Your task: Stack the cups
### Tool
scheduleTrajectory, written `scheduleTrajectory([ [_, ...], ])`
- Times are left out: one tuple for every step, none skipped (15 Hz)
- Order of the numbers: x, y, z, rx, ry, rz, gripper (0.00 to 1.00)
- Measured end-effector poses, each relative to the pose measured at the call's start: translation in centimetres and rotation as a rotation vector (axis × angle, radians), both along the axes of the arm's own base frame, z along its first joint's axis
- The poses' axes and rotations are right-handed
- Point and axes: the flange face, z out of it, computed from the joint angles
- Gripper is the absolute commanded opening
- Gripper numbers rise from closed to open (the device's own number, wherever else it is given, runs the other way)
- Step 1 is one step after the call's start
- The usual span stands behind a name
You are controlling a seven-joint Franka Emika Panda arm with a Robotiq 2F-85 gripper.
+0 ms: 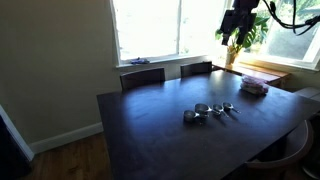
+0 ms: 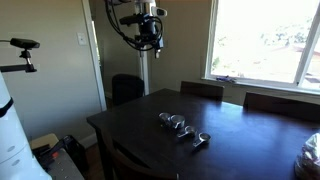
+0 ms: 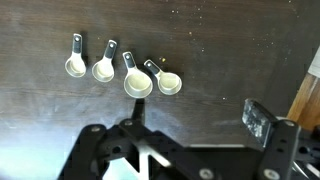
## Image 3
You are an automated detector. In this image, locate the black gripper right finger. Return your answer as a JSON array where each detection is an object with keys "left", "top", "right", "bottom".
[{"left": 241, "top": 98, "right": 320, "bottom": 180}]

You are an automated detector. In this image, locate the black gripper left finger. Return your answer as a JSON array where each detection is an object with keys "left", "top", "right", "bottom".
[{"left": 58, "top": 99, "right": 201, "bottom": 180}]

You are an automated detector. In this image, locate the largest steel measuring cup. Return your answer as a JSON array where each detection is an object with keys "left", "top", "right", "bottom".
[{"left": 121, "top": 51, "right": 154, "bottom": 99}]

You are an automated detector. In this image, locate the half-cup steel measuring cup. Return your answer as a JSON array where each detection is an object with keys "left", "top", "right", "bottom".
[{"left": 143, "top": 59, "right": 183, "bottom": 96}]

